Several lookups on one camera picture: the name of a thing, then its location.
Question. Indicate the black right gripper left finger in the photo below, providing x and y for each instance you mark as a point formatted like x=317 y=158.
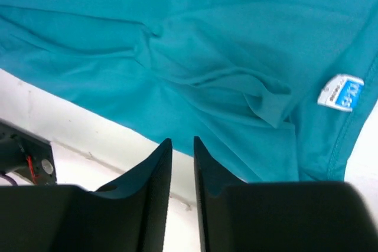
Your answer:
x=127 y=214

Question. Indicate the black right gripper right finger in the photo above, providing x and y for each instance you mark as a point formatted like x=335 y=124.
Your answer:
x=285 y=216

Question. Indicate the teal t shirt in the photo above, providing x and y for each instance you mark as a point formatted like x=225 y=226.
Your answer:
x=278 y=90

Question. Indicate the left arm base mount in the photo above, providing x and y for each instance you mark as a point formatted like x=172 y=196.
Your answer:
x=26 y=155

